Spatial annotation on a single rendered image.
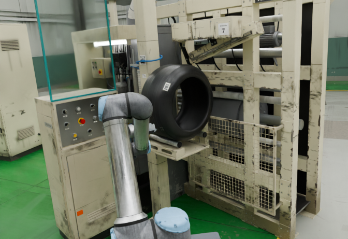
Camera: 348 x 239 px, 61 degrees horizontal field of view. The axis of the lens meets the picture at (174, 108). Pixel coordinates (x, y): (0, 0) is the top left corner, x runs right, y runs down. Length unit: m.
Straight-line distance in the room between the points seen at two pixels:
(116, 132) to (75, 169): 1.15
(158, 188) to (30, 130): 3.15
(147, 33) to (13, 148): 3.41
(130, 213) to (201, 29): 1.46
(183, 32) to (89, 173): 1.35
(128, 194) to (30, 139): 4.15
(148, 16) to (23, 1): 10.85
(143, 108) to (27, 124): 4.02
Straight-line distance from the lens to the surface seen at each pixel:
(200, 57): 2.49
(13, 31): 5.23
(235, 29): 2.16
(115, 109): 1.38
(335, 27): 11.18
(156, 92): 2.05
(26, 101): 5.29
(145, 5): 2.39
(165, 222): 1.34
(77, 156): 2.45
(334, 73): 11.20
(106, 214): 2.77
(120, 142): 1.35
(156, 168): 2.59
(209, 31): 2.23
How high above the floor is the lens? 1.64
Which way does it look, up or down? 13 degrees down
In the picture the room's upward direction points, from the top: 4 degrees counter-clockwise
